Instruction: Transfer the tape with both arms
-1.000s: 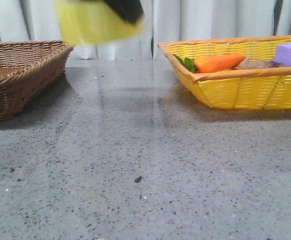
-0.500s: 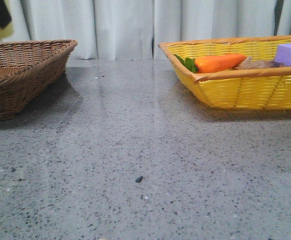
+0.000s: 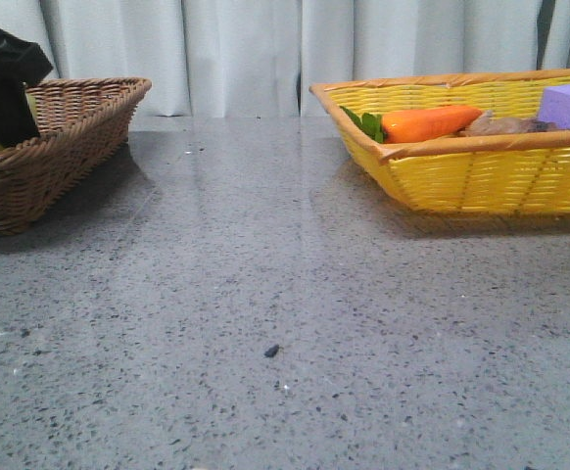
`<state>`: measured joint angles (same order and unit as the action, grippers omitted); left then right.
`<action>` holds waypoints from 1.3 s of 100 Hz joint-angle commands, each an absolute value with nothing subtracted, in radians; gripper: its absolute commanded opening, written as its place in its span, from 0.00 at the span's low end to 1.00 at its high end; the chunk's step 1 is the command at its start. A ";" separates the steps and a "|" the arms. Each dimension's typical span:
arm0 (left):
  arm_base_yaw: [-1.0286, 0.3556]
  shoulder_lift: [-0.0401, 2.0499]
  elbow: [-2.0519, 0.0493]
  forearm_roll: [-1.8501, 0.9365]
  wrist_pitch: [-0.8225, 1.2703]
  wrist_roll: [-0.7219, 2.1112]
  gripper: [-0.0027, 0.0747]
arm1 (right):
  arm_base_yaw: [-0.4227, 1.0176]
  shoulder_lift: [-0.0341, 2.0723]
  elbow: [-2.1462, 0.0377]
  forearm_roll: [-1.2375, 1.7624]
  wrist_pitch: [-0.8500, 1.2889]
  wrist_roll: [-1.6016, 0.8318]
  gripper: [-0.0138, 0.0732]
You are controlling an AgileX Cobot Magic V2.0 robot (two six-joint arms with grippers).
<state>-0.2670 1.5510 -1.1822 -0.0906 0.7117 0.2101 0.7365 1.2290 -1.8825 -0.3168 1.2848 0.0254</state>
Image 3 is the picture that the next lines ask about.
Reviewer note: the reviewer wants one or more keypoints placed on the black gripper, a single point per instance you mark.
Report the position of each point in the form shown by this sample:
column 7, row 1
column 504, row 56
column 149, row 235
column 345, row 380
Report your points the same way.
column 23, row 64

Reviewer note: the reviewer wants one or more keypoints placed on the brown wicker basket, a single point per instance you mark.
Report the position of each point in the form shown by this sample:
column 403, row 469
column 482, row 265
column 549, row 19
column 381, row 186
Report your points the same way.
column 82, row 122

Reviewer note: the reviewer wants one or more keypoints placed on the white curtain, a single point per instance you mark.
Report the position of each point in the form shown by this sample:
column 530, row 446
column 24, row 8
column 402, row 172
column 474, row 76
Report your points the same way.
column 238, row 59

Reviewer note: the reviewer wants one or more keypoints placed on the small black debris piece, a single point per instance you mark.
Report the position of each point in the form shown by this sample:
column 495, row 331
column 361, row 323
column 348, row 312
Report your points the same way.
column 272, row 351

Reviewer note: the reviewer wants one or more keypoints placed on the orange toy carrot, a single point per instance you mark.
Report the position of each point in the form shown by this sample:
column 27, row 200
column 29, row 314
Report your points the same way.
column 416, row 125

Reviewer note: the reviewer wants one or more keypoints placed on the brown toy potato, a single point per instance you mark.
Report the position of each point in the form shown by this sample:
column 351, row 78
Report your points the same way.
column 487, row 125

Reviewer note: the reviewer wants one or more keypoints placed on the yellow wicker basket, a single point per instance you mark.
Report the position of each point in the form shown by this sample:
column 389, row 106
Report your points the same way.
column 508, row 174

